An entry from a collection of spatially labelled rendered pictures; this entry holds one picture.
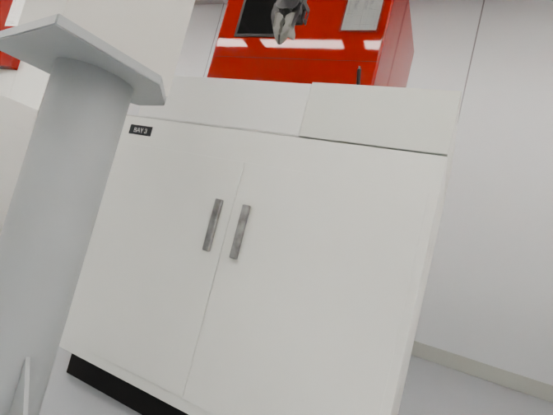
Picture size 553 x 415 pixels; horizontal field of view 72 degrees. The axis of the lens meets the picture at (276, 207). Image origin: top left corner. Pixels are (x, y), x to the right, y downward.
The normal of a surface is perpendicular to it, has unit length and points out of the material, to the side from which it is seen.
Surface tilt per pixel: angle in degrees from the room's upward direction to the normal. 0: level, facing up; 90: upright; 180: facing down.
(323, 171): 90
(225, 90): 90
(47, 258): 90
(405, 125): 90
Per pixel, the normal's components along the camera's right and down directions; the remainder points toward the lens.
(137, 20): 0.81, 0.16
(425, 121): -0.38, -0.17
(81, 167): 0.68, 0.11
